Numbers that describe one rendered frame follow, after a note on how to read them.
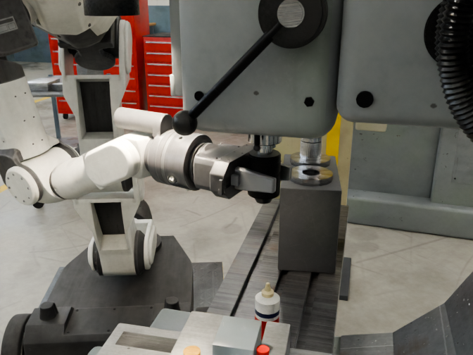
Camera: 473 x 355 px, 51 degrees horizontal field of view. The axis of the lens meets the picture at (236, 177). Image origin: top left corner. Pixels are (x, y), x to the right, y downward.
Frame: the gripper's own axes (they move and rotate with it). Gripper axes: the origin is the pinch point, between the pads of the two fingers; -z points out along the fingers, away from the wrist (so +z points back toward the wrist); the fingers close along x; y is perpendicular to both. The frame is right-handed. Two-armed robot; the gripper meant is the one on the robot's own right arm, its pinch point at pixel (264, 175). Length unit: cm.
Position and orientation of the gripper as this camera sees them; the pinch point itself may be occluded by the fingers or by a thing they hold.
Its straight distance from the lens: 71.1
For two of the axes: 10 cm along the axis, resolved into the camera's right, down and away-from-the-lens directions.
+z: -8.7, -1.8, 4.6
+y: -0.1, 9.3, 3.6
